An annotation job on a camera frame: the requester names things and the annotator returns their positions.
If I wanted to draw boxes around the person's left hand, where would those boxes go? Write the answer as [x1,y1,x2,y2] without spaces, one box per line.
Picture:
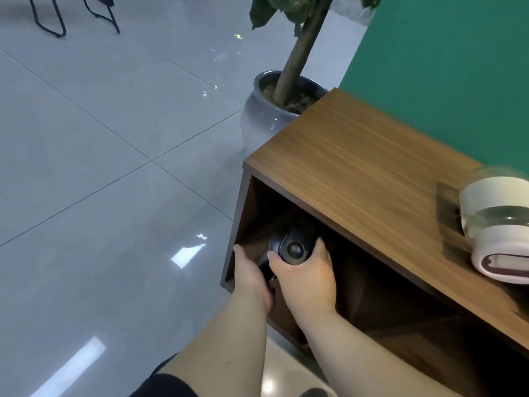
[233,244,274,314]

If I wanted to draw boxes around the person's right hand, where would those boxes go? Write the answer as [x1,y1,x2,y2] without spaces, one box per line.
[267,237,338,324]

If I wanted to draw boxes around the black round appliance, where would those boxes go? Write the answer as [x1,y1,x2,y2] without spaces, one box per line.
[258,219,321,282]

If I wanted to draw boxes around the person's right forearm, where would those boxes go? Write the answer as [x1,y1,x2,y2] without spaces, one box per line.
[295,307,460,397]

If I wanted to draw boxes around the person's left forearm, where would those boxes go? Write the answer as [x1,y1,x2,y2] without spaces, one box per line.
[159,290,274,397]

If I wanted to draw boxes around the brown wooden cabinet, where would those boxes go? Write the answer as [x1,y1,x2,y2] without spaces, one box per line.
[220,87,529,397]

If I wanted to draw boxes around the grey ceramic plant pot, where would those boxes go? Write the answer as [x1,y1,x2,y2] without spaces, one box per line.
[240,70,330,156]

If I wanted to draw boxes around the person's black clothing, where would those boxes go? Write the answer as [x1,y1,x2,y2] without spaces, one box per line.
[129,353,200,397]

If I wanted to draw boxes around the green potted tree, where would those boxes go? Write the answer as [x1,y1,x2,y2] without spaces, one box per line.
[249,0,383,106]

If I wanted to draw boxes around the white appliance with glass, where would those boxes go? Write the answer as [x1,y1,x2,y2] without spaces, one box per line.
[459,166,529,285]

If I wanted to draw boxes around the black metal chair frame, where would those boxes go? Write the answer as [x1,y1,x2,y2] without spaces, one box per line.
[80,0,121,34]
[26,0,67,39]

